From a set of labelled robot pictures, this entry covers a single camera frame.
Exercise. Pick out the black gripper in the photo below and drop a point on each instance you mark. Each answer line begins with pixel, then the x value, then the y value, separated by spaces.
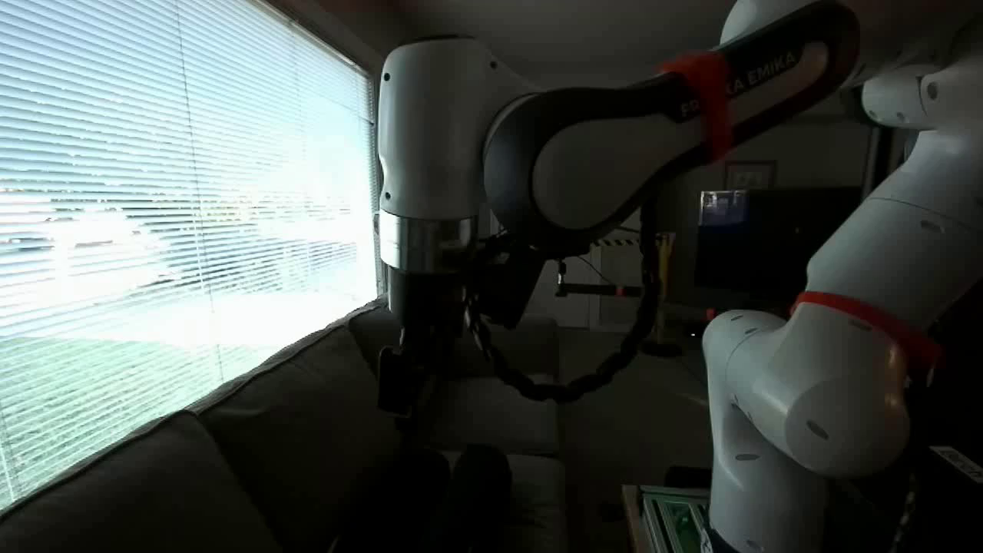
pixel 432 303

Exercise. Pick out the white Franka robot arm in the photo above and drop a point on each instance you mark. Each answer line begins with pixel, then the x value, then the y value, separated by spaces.
pixel 860 389

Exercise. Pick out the grey fabric sofa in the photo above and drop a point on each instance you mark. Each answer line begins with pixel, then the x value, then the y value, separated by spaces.
pixel 287 432

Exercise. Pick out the yellow black caution tape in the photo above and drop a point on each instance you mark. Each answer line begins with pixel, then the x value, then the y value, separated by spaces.
pixel 624 239

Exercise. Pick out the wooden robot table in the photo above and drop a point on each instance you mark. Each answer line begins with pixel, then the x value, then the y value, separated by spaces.
pixel 627 518

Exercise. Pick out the white window blinds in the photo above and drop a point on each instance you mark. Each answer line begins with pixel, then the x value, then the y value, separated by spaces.
pixel 173 203

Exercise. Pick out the green white box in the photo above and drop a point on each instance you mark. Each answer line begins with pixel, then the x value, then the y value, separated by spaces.
pixel 679 524

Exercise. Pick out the dark television screen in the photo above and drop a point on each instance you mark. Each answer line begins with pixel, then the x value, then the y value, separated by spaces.
pixel 762 256

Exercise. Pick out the yellow stanchion post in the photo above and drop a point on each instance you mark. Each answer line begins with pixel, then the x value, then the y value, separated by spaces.
pixel 664 297

